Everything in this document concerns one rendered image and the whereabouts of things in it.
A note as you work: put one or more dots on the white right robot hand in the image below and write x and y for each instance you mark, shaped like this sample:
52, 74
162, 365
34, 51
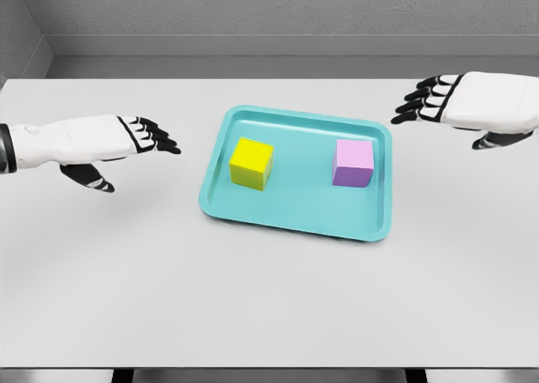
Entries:
484, 102

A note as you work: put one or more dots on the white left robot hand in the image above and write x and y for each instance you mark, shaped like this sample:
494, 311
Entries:
96, 138

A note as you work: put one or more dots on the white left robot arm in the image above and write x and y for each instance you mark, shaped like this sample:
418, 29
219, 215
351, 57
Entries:
26, 144

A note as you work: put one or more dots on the purple cube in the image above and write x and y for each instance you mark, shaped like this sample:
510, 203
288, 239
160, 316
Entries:
353, 161

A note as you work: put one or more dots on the yellow cube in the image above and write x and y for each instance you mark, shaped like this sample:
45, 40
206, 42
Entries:
251, 162

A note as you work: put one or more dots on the teal rectangular tray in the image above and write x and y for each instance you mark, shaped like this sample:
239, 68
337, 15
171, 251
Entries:
295, 198

